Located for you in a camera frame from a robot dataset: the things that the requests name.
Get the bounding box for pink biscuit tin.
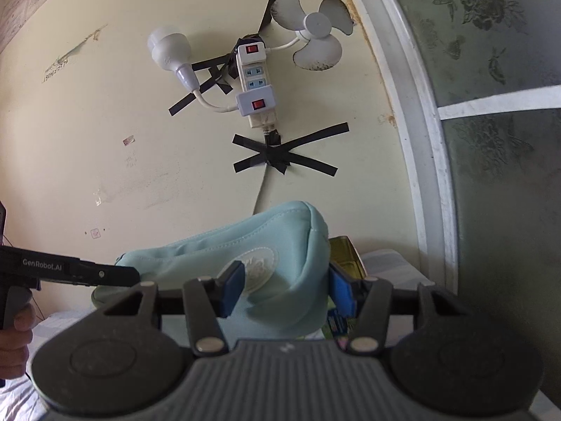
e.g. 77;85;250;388
328;236;366;281

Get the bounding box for black tape cross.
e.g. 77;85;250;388
232;123;350;177

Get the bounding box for person's left hand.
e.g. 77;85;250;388
0;305;36;380

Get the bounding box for teal zip pouch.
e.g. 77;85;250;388
90;200;331;336

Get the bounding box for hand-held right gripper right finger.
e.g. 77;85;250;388
328;262;472;355

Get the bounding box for white switch adapter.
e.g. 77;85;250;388
236;85;277;115

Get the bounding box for white window frame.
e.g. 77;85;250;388
335;0;561;301

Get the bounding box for long black tape strip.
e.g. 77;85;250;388
258;0;280;33

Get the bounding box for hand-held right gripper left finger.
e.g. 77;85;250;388
94;260;245;357

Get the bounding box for paper wall chart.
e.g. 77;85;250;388
0;0;71;53

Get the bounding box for white power strip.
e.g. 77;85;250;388
236;39;278;130

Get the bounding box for white bulb lamp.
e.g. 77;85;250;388
147;25;239;115

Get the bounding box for floral frosted window glass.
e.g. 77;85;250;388
377;0;561;404

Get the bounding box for small white fan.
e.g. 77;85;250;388
265;0;355;72

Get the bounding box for white power cable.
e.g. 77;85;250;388
253;164;272;215

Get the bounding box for crossed black tape strips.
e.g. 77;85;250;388
169;46;239;117

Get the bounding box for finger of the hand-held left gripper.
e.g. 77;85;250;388
90;262;142;288

